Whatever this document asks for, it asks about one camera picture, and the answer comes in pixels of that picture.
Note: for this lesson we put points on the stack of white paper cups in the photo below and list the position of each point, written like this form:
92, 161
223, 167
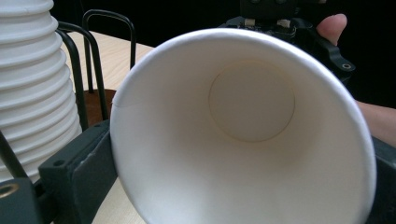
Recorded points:
34, 93

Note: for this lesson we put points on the single white paper cup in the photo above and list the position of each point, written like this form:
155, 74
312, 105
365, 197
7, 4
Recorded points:
249, 124

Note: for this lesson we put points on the dark double cup holder rack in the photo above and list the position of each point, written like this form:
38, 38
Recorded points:
77, 77

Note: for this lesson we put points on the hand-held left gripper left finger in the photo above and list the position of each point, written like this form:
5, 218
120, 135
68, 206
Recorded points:
77, 174

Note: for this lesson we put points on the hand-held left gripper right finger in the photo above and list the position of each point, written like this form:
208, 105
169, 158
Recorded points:
384, 183

